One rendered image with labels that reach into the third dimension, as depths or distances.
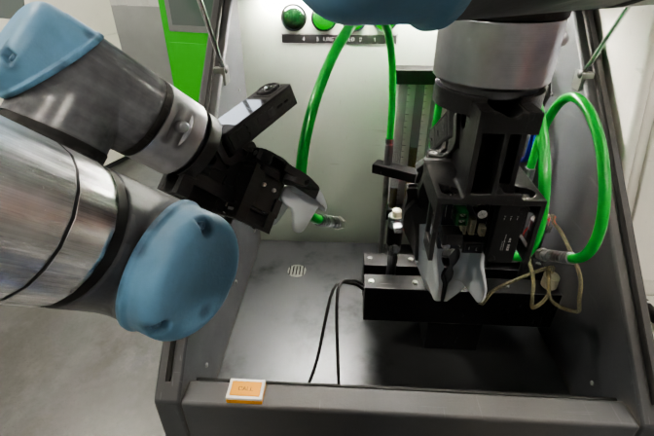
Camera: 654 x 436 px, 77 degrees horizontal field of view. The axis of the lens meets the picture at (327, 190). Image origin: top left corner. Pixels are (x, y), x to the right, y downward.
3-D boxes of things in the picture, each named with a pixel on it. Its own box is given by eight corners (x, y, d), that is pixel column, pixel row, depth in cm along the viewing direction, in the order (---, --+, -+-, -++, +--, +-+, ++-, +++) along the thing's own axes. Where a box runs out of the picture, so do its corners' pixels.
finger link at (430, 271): (415, 337, 36) (428, 252, 31) (407, 288, 41) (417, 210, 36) (451, 338, 36) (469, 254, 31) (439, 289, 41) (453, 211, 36)
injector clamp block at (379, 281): (361, 345, 80) (364, 286, 72) (360, 307, 88) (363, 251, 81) (540, 353, 78) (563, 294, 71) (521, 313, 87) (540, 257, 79)
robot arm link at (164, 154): (144, 84, 40) (190, 79, 34) (182, 109, 43) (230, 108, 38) (108, 154, 38) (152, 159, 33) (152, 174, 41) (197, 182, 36)
